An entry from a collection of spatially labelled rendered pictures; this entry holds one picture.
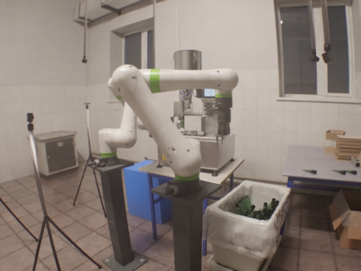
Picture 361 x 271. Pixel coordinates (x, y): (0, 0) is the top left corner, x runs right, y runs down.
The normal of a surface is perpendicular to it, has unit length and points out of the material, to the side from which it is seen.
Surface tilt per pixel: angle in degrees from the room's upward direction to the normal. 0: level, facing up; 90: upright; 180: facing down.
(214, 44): 90
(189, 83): 119
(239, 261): 96
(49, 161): 90
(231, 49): 90
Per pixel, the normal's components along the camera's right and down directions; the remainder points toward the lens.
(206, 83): -0.06, 0.51
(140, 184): -0.49, 0.14
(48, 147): 0.87, 0.06
